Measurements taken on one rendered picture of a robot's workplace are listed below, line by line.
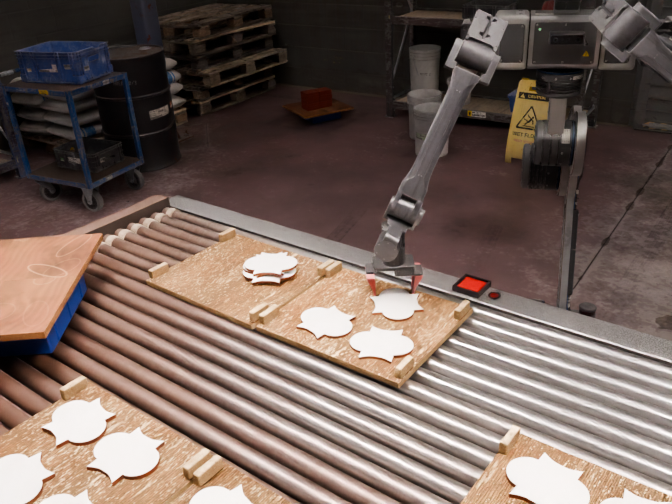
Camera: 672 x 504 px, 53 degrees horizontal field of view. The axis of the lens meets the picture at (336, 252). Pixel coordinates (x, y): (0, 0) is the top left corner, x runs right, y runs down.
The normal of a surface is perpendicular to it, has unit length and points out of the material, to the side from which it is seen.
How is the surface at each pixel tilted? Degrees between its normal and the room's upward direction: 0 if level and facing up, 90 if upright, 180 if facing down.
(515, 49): 90
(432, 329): 0
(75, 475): 0
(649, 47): 87
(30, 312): 0
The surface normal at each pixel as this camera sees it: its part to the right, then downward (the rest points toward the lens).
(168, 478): -0.05, -0.89
